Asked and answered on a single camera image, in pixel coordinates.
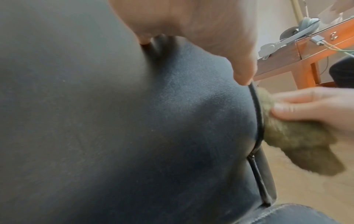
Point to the person's right hand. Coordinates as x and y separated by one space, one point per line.
321 107

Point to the person's left hand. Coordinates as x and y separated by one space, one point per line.
204 22

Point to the green cleaning cloth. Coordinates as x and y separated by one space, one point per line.
298 135

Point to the black leather chair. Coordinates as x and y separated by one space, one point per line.
110 131

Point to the brown wooden table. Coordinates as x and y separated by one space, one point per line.
287 59

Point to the white plug adapter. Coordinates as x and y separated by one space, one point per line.
317 40

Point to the grey round device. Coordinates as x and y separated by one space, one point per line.
296 33

